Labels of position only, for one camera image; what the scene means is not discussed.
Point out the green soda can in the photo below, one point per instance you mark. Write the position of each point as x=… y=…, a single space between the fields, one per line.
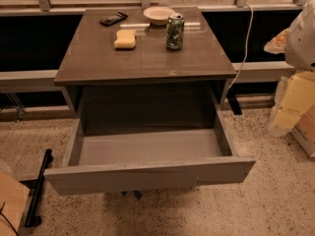
x=174 y=31

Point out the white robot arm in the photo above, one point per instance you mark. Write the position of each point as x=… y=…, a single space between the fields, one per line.
x=299 y=50

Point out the grey cabinet with top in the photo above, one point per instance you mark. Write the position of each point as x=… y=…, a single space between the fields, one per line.
x=144 y=56

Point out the open grey top drawer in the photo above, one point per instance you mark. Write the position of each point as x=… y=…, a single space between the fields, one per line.
x=134 y=139

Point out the yellow sponge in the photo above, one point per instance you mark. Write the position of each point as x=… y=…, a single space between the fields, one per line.
x=125 y=39

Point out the white bowl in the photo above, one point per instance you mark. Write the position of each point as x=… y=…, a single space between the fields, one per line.
x=158 y=15

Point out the black remote control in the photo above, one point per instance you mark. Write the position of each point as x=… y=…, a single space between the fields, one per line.
x=113 y=19

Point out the cardboard box at right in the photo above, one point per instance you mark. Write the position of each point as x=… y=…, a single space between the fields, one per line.
x=304 y=131

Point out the brown cardboard sheet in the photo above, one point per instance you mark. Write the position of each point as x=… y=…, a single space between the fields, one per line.
x=13 y=199

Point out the black bar on floor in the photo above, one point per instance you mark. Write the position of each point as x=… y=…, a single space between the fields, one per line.
x=32 y=219

